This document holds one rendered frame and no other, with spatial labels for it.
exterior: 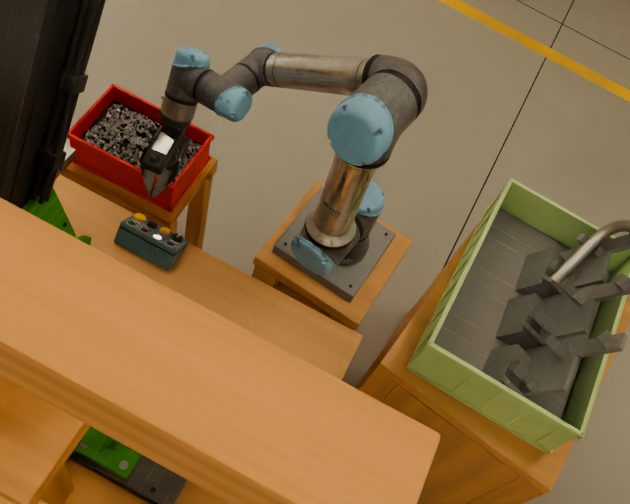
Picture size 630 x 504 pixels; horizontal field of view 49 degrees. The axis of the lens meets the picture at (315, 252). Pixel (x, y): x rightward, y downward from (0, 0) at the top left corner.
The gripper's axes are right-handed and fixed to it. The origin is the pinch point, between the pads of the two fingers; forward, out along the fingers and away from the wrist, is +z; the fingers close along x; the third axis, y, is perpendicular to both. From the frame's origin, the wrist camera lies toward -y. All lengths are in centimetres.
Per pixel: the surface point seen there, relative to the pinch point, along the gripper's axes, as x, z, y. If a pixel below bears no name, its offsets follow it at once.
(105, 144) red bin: 20.4, 2.8, 18.8
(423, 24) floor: -49, -20, 248
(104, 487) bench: -21, 39, -50
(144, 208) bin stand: 4.8, 13.9, 15.1
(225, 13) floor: 44, 6, 203
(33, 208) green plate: 9.3, -9.9, -39.0
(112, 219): 7.4, 10.9, -0.5
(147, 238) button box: -3.7, 8.0, -6.4
